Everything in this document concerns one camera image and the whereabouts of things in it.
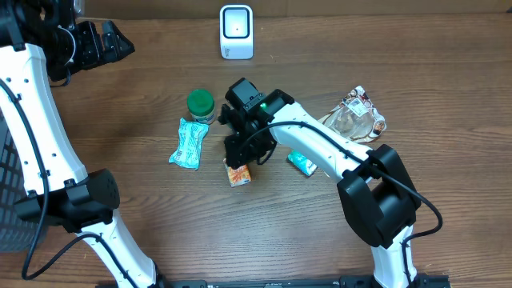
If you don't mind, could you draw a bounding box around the orange tissue pack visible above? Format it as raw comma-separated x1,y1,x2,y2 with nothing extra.
223,158,251,187

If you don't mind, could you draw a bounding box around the teal tissue pack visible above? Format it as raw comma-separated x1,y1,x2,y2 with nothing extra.
169,118,209,170

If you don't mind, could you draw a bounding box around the green lid jar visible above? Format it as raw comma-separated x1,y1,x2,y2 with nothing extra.
187,90,216,125

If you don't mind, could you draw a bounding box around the green tissue pack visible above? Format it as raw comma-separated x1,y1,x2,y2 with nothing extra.
287,150,317,177

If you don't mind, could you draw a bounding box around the beige brown snack bag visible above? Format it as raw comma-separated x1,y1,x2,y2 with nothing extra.
319,86,386,143

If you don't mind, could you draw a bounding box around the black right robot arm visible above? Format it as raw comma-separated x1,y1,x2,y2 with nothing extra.
219,88,420,287

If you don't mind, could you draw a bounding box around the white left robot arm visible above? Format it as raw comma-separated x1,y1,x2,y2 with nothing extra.
1,0,166,287

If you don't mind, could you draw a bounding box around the white barcode scanner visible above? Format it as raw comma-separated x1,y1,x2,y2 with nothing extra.
219,4,254,60

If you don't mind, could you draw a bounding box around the black mesh basket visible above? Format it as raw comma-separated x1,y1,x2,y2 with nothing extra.
0,114,37,253

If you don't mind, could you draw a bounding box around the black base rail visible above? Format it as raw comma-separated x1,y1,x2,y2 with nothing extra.
150,274,451,288

